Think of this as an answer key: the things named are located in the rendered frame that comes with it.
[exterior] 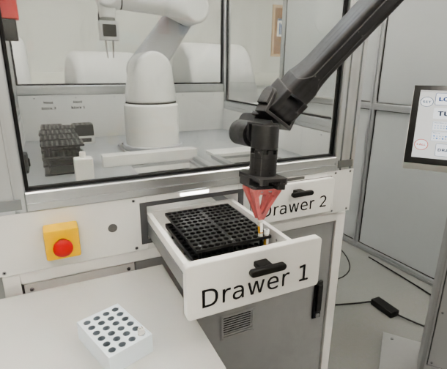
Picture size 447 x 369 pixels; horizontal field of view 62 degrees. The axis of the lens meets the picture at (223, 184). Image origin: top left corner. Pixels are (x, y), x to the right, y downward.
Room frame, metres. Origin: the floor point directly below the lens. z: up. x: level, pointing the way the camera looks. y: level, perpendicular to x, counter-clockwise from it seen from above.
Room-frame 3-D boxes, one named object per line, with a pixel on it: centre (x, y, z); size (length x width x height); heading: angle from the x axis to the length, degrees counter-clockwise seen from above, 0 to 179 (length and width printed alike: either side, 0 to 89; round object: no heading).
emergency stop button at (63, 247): (0.73, 0.35, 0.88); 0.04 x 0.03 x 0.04; 115
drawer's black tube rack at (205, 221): (0.80, 0.02, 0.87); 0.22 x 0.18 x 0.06; 25
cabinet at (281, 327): (1.37, 0.23, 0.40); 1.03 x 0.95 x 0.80; 115
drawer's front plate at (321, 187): (1.05, -0.21, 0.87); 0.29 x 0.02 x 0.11; 115
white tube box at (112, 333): (0.56, 0.20, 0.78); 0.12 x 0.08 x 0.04; 44
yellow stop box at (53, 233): (0.76, 0.36, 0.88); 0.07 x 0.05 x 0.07; 115
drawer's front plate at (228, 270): (0.62, -0.06, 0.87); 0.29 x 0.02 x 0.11; 115
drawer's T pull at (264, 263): (0.60, -0.08, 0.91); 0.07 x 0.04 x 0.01; 115
